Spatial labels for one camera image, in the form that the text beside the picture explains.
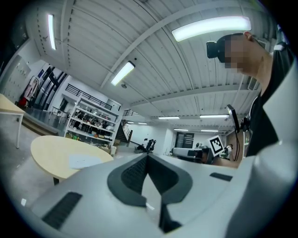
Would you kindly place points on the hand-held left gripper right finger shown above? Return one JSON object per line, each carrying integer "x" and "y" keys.
{"x": 205, "y": 197}

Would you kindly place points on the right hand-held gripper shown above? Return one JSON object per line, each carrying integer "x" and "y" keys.
{"x": 215, "y": 146}

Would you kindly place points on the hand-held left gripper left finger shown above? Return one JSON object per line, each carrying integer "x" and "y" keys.
{"x": 93, "y": 197}

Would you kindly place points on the white paper booklet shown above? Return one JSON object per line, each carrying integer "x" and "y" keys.
{"x": 83, "y": 161}

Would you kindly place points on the long ceiling light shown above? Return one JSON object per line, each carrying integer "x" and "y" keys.
{"x": 51, "y": 32}
{"x": 214, "y": 116}
{"x": 209, "y": 28}
{"x": 123, "y": 73}
{"x": 168, "y": 117}

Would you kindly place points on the black gooseneck phone holder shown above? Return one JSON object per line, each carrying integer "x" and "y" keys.
{"x": 234, "y": 118}

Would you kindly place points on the person's black t-shirt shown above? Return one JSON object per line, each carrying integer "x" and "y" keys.
{"x": 260, "y": 125}

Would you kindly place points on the white trash bin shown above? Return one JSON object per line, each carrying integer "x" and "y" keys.
{"x": 113, "y": 151}

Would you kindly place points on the plain cardboard box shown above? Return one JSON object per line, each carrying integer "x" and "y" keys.
{"x": 117, "y": 142}

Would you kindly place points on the black office chair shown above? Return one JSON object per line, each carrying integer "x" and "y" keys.
{"x": 152, "y": 145}

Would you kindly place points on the dark staircase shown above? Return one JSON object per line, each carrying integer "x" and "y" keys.
{"x": 123, "y": 134}

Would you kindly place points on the white shelving unit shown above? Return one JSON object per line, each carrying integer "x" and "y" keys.
{"x": 93, "y": 120}

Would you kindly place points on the wooden step platform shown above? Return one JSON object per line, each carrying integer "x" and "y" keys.
{"x": 39, "y": 126}

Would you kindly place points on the person's head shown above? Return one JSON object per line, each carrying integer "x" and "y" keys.
{"x": 251, "y": 60}

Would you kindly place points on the black balcony railing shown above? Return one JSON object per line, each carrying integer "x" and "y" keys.
{"x": 88, "y": 96}

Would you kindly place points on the round ceiling sensor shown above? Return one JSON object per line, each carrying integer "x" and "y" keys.
{"x": 124, "y": 85}

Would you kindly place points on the black framed glass doors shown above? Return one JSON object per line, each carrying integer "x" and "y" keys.
{"x": 46, "y": 88}

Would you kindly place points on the clothes rack with garments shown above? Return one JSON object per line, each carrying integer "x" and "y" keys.
{"x": 30, "y": 89}

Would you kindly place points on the rectangular wooden table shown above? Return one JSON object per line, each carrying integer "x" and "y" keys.
{"x": 9, "y": 104}

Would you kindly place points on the grey locker cabinet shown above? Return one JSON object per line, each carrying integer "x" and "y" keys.
{"x": 16, "y": 76}

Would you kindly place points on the black head-worn camera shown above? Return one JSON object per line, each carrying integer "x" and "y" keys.
{"x": 213, "y": 49}

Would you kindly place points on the blue wall sign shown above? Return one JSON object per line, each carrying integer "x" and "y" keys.
{"x": 40, "y": 74}

